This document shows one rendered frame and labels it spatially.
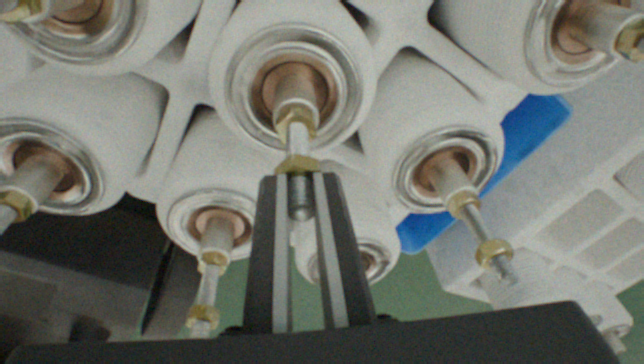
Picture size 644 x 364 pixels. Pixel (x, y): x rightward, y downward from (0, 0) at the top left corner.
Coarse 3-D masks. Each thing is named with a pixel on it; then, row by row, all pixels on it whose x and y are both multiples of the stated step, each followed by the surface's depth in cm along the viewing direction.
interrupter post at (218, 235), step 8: (216, 216) 23; (208, 224) 22; (216, 224) 22; (224, 224) 22; (232, 224) 23; (208, 232) 21; (216, 232) 21; (224, 232) 22; (232, 232) 22; (208, 240) 21; (216, 240) 21; (224, 240) 21; (232, 240) 22; (200, 248) 21; (208, 248) 20; (216, 248) 20; (224, 248) 21; (200, 256) 21
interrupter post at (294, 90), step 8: (280, 80) 17; (288, 80) 16; (296, 80) 16; (304, 80) 16; (280, 88) 16; (288, 88) 15; (296, 88) 15; (304, 88) 15; (312, 88) 17; (280, 96) 15; (288, 96) 15; (296, 96) 15; (304, 96) 15; (312, 96) 15; (280, 104) 14; (288, 104) 14; (296, 104) 14; (304, 104) 14; (312, 104) 15; (280, 112) 15; (312, 112) 15
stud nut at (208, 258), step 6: (210, 252) 20; (216, 252) 20; (204, 258) 20; (210, 258) 20; (216, 258) 20; (222, 258) 20; (204, 264) 20; (210, 264) 20; (216, 264) 20; (222, 264) 20; (198, 270) 20; (222, 270) 20
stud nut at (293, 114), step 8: (288, 112) 14; (296, 112) 14; (304, 112) 14; (280, 120) 14; (288, 120) 14; (296, 120) 14; (304, 120) 14; (312, 120) 14; (280, 128) 14; (312, 128) 14; (280, 136) 14; (312, 136) 14
